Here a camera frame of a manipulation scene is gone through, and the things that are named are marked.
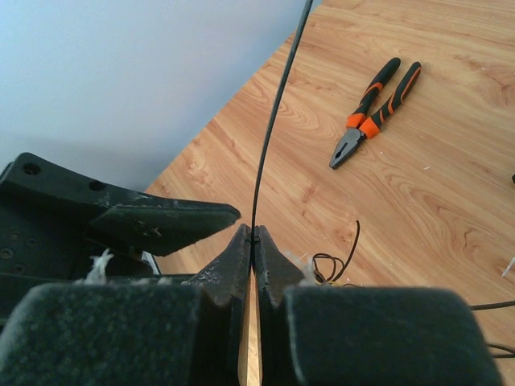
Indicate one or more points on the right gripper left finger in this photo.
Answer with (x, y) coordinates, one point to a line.
(171, 330)

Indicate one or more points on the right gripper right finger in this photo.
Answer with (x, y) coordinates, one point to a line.
(347, 335)

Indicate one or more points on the large orange black pliers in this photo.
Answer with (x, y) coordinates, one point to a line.
(361, 125)

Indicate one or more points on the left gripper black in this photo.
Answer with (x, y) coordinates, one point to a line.
(54, 221)

